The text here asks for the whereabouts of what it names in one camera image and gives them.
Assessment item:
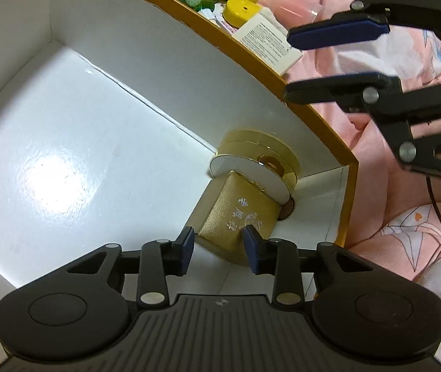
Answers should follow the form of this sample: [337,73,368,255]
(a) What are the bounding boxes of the white printed carton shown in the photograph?
[231,10,302,75]

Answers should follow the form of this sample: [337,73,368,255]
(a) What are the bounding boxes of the white tube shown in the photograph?
[199,6,240,33]

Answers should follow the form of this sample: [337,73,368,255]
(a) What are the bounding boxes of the pink printed bedsheet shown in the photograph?
[0,0,441,372]

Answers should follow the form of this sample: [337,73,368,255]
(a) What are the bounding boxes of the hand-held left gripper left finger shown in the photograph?
[66,228,196,310]

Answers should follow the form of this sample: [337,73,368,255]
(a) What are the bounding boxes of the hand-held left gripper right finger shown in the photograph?
[242,225,376,306]

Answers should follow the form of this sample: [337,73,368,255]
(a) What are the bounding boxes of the round gold jar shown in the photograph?
[209,129,302,221]

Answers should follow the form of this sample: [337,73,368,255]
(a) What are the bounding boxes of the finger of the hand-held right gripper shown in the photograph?
[284,72,441,184]
[287,0,441,50]

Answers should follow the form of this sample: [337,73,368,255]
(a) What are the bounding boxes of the pink plastic cup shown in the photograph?
[278,2,322,24]

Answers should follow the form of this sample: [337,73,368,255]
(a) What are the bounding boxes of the small gold gift box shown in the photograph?
[185,171,281,268]

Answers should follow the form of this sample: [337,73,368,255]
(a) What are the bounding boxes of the large orange-rimmed cardboard box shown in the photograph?
[0,0,359,372]

